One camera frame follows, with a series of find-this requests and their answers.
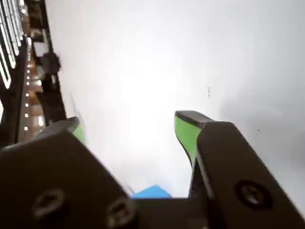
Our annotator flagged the black clamp knob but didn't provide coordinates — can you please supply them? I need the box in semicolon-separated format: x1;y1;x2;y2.
41;52;61;75

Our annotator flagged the blue lego block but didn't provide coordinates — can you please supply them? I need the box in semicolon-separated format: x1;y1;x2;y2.
131;185;173;198

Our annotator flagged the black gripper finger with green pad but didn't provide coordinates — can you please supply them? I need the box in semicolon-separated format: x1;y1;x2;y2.
0;116;139;229
174;110;305;229

